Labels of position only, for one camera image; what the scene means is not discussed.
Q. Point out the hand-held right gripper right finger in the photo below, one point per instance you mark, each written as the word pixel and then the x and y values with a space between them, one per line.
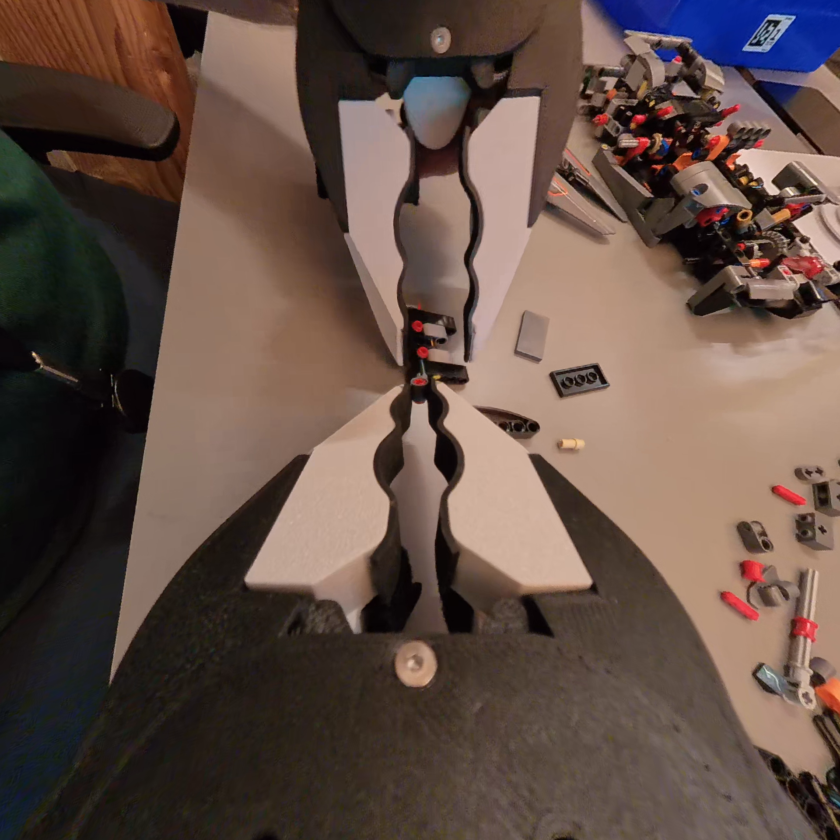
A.
pixel 518 518

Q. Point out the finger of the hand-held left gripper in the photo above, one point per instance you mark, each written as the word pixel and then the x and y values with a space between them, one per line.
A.
pixel 508 170
pixel 371 170

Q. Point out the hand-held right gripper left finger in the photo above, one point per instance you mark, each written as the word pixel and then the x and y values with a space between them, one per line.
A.
pixel 321 518

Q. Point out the black lego frame assembly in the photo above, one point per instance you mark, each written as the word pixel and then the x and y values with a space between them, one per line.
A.
pixel 453 374

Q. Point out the small grey lego connector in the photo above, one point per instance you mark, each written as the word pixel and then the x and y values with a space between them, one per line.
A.
pixel 420 387

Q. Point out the tan lego pin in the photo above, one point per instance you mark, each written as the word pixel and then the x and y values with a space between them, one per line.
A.
pixel 571 444

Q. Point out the black curved lego beam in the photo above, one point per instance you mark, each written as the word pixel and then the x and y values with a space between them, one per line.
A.
pixel 515 425

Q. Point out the black three-hole lego plate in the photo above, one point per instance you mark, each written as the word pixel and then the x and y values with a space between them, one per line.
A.
pixel 579 380

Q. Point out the grey flat lego tile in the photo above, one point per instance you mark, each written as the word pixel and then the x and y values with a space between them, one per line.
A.
pixel 531 336

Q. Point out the partly built lego car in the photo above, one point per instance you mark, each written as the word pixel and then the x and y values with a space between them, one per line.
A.
pixel 702 184

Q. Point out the pile of loose lego pieces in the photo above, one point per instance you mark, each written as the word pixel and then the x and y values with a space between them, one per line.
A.
pixel 804 610

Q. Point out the blue storage bin white label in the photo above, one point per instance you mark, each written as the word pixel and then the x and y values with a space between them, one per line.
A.
pixel 689 26

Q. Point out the black office chair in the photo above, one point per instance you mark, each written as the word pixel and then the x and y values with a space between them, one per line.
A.
pixel 98 118

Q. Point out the wooden partition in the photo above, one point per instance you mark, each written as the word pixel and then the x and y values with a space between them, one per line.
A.
pixel 98 65

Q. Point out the white rounded board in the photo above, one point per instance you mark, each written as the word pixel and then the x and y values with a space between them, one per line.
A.
pixel 820 170

